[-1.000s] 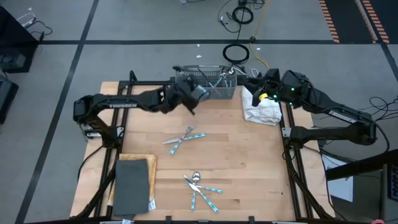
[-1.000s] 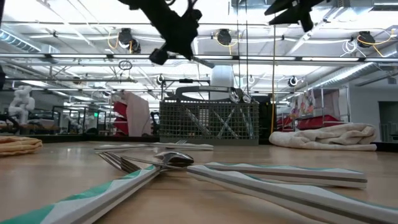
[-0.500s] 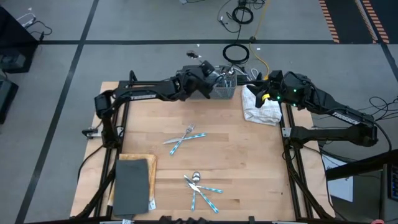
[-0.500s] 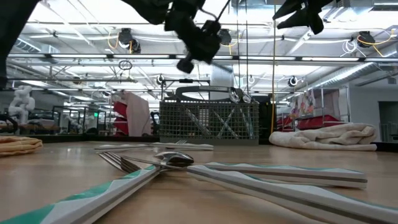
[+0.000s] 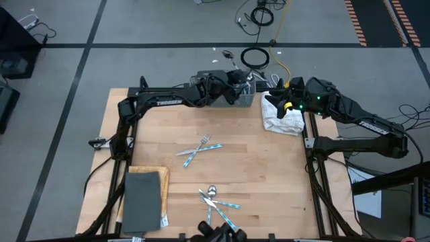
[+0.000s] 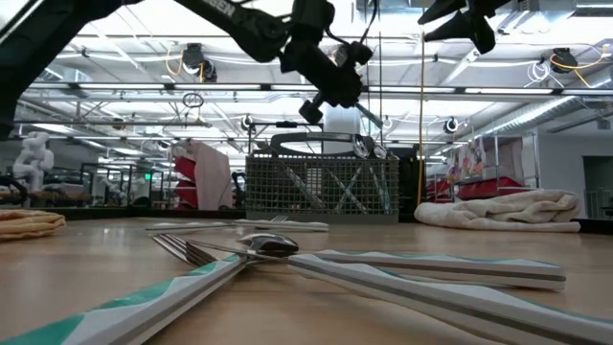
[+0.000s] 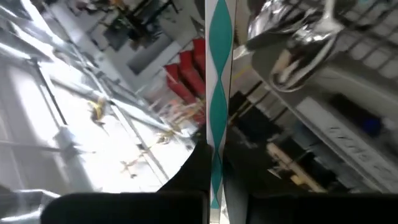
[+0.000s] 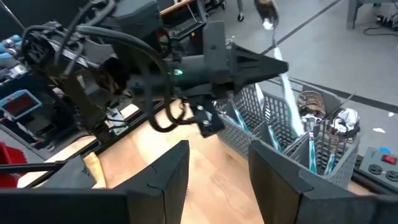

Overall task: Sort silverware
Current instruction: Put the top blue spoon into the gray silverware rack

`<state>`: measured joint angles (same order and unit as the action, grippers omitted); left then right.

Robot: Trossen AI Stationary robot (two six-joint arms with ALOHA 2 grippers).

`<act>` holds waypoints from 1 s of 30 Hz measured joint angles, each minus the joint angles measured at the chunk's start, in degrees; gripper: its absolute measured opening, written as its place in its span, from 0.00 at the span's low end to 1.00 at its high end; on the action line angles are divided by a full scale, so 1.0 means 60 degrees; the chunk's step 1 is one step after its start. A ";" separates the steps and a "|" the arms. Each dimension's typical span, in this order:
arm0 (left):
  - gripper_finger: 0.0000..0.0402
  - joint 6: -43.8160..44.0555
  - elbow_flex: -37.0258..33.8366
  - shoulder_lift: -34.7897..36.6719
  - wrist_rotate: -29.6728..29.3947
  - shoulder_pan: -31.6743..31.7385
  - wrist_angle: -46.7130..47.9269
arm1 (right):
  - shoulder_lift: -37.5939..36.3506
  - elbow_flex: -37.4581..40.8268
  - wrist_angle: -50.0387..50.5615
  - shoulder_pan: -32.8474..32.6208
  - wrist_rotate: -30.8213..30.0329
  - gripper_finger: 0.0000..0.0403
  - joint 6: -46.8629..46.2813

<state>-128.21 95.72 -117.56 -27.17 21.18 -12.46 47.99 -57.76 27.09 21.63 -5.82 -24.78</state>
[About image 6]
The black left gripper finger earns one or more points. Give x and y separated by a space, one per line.
312 110

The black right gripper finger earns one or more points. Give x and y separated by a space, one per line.
445 9
471 31

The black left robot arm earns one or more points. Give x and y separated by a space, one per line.
29 48

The grey mesh silverware basket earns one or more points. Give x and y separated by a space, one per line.
321 137

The white round column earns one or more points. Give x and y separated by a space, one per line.
342 124

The long ceiling light bar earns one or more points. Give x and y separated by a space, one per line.
215 87

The red rack with beige cover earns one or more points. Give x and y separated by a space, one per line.
211 177

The black cabinet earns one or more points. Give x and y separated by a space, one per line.
409 191

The red bin storage rack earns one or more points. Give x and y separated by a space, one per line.
483 189

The cream folded towel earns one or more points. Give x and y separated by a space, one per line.
503 211

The white robot figure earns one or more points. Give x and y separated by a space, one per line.
33 160

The orange folded cloth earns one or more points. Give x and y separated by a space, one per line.
29 225

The black overhead mount bar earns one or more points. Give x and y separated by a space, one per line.
286 124

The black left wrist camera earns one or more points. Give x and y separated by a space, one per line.
356 52

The black workstation frame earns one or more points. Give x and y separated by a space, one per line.
120 166

